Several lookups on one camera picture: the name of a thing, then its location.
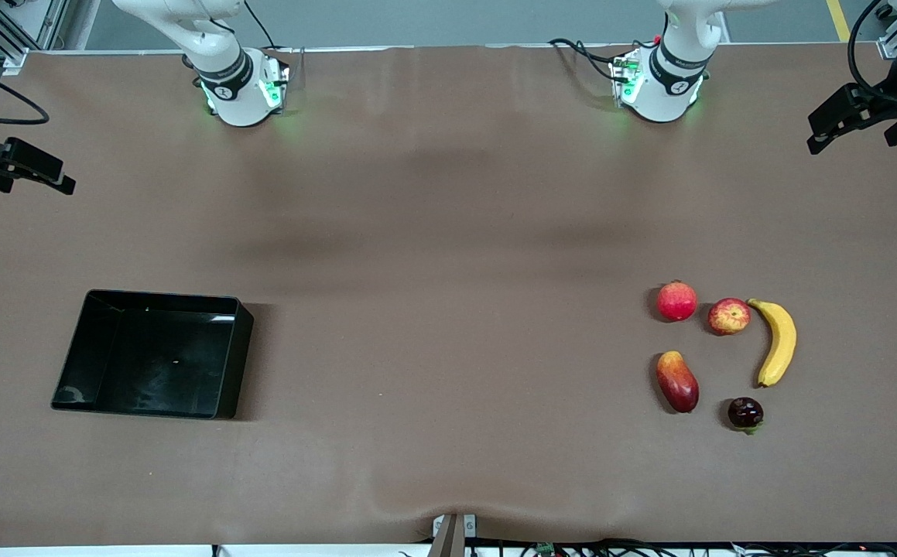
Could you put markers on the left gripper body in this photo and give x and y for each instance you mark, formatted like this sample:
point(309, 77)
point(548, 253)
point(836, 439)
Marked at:
point(891, 100)

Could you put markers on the black plastic box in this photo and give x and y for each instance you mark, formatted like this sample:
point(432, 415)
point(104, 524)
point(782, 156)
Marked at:
point(154, 356)

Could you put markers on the red yellow apple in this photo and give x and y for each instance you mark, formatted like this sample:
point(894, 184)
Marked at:
point(729, 317)

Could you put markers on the yellow banana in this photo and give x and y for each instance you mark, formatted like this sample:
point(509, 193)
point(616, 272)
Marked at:
point(779, 340)

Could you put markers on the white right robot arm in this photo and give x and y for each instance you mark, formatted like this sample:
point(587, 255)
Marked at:
point(224, 70)

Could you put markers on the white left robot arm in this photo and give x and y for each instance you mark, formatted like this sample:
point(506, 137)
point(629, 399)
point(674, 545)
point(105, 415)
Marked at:
point(669, 73)

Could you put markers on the round red pomegranate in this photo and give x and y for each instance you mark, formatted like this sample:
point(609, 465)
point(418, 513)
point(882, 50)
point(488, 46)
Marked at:
point(676, 302)

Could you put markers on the red yellow mango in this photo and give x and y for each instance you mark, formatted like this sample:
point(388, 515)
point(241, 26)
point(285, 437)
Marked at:
point(678, 383)

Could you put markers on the dark purple mangosteen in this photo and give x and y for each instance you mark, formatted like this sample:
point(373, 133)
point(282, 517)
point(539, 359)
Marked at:
point(745, 413)

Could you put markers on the brown table cover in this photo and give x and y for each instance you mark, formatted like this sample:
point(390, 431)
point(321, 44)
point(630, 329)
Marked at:
point(448, 232)

